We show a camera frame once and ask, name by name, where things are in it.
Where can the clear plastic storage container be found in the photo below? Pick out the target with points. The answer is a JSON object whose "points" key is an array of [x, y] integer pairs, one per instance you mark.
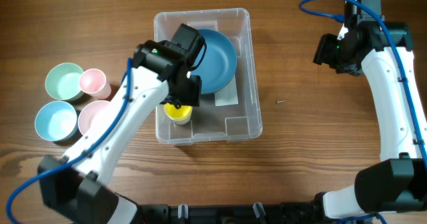
{"points": [[208, 122]]}

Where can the mint green bowl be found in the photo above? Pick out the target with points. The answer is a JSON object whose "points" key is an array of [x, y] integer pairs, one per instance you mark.
{"points": [[62, 82]]}

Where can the yellow plastic cup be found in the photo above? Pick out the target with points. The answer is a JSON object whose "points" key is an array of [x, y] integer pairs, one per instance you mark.
{"points": [[169, 108]]}

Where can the pink bowl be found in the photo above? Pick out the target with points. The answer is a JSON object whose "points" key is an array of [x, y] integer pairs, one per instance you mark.
{"points": [[89, 113]]}

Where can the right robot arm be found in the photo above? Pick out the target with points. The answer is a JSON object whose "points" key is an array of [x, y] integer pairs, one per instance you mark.
{"points": [[383, 52]]}

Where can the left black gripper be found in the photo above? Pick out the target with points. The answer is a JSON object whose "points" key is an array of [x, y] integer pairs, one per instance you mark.
{"points": [[186, 91]]}

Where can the cream plastic cup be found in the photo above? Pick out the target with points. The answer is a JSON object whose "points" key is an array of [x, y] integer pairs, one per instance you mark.
{"points": [[183, 120]]}

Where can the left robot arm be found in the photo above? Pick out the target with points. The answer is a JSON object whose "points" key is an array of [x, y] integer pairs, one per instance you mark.
{"points": [[76, 184]]}

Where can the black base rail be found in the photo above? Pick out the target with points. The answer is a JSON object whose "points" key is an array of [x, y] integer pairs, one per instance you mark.
{"points": [[244, 214]]}

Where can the white label in container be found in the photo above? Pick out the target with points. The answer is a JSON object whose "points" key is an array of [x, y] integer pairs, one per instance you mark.
{"points": [[228, 95]]}

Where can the light blue bowl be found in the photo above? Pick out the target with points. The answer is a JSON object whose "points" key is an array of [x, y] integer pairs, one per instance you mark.
{"points": [[56, 121]]}

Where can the dark blue bowl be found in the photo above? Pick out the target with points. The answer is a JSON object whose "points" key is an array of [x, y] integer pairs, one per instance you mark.
{"points": [[217, 64]]}

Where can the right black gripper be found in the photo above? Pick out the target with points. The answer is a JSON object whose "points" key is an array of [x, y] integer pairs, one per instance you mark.
{"points": [[321, 50]]}

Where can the pink plastic cup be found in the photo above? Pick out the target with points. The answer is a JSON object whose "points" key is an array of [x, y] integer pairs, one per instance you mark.
{"points": [[94, 83]]}

